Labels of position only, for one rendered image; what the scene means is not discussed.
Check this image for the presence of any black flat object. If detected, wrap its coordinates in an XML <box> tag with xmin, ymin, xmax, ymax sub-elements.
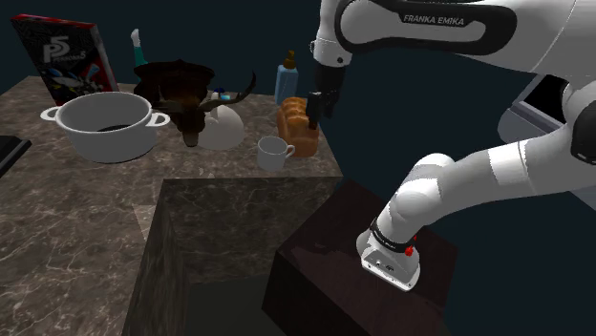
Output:
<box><xmin>0</xmin><ymin>135</ymin><xmax>33</xmax><ymax>179</ymax></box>

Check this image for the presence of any white two-handled pot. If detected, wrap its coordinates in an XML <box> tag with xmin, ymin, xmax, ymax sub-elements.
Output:
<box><xmin>39</xmin><ymin>91</ymin><xmax>172</xmax><ymax>164</ymax></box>

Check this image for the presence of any red and black game case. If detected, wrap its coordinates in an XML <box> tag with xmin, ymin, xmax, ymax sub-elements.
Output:
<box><xmin>10</xmin><ymin>13</ymin><xmax>120</xmax><ymax>107</ymax></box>

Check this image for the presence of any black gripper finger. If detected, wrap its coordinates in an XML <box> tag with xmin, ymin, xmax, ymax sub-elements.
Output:
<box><xmin>305</xmin><ymin>91</ymin><xmax>325</xmax><ymax>131</ymax></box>

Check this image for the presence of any white dome-shaped object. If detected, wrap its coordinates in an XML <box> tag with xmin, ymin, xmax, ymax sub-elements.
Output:
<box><xmin>197</xmin><ymin>103</ymin><xmax>246</xmax><ymax>152</ymax></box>

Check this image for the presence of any blue bottle with brown cap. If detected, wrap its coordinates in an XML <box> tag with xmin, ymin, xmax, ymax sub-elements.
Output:
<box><xmin>274</xmin><ymin>50</ymin><xmax>300</xmax><ymax>107</ymax></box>

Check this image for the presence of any dark robot stand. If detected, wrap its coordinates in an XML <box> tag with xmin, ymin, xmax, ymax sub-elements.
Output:
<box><xmin>261</xmin><ymin>178</ymin><xmax>458</xmax><ymax>336</ymax></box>

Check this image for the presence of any teal bottle with white top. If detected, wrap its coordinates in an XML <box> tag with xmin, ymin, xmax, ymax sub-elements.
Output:
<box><xmin>130</xmin><ymin>28</ymin><xmax>149</xmax><ymax>69</ymax></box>

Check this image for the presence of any orange bread loaf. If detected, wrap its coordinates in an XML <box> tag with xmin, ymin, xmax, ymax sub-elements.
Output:
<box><xmin>276</xmin><ymin>96</ymin><xmax>321</xmax><ymax>158</ymax></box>

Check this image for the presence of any white mug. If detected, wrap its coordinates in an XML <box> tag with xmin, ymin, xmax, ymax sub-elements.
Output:
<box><xmin>256</xmin><ymin>136</ymin><xmax>296</xmax><ymax>173</ymax></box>

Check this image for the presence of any dark brown antlered animal figure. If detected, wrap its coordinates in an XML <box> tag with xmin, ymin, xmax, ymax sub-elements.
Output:
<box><xmin>133</xmin><ymin>58</ymin><xmax>258</xmax><ymax>148</ymax></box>

